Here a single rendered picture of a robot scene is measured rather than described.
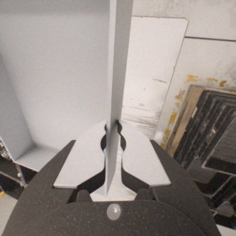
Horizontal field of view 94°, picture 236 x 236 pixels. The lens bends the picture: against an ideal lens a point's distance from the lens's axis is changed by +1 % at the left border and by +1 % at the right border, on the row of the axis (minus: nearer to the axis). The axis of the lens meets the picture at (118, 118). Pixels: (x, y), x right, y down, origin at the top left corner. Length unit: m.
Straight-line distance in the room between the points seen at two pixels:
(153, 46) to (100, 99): 0.37
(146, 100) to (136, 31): 0.26
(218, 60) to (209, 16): 0.33
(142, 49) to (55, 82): 0.37
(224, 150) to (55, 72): 1.01
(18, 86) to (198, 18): 1.21
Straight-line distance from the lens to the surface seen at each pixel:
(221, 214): 1.89
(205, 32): 1.26
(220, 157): 1.06
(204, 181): 1.42
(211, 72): 1.30
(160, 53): 0.49
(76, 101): 0.18
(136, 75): 0.50
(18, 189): 1.49
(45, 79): 0.21
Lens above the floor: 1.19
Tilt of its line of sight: 58 degrees down
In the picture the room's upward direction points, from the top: 150 degrees counter-clockwise
